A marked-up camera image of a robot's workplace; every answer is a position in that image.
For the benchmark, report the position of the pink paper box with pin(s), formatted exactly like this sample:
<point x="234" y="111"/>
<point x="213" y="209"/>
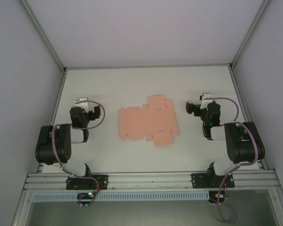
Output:
<point x="143" y="122"/>

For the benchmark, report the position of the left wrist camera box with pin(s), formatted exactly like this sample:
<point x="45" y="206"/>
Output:
<point x="83" y="103"/>

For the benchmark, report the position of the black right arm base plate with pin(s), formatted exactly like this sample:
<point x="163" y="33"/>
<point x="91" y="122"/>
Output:
<point x="198" y="181"/>

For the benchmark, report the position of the aluminium frame post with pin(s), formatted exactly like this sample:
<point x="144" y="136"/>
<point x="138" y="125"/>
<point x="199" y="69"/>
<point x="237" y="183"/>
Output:
<point x="44" y="40"/>
<point x="250" y="33"/>

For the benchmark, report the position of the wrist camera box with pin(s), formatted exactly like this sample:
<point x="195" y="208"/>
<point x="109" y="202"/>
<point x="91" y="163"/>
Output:
<point x="206" y="96"/>
<point x="83" y="103"/>

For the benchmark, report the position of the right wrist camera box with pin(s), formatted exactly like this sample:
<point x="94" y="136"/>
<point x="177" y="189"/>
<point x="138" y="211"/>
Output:
<point x="206" y="96"/>

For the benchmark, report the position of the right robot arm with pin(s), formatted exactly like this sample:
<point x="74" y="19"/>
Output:
<point x="245" y="146"/>

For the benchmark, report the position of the aluminium frame crossbar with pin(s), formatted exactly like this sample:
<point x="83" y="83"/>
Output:
<point x="146" y="66"/>

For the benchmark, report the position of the aluminium mounting rail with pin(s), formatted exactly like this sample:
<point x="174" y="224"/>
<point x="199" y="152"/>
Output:
<point x="151" y="181"/>

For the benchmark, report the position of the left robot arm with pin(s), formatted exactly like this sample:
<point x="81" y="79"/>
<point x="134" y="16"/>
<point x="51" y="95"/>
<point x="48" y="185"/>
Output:
<point x="49" y="146"/>

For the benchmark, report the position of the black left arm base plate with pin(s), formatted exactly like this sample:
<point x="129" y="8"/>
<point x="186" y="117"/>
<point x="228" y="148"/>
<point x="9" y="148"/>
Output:
<point x="101" y="182"/>

